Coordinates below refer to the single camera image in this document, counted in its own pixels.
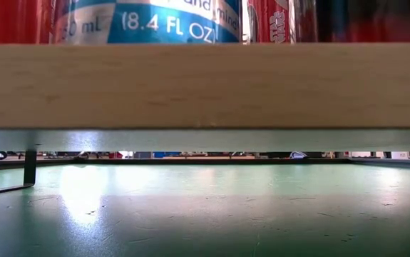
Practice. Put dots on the blue Red Bull can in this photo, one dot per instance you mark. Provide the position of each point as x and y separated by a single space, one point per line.
154 25

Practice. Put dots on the red Coca-Cola can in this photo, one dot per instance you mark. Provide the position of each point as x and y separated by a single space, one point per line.
269 21
368 21
12 19

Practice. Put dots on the green table mat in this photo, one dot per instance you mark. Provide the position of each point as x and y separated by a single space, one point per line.
204 214

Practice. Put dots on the black table frame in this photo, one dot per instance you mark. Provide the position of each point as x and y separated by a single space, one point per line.
219 161

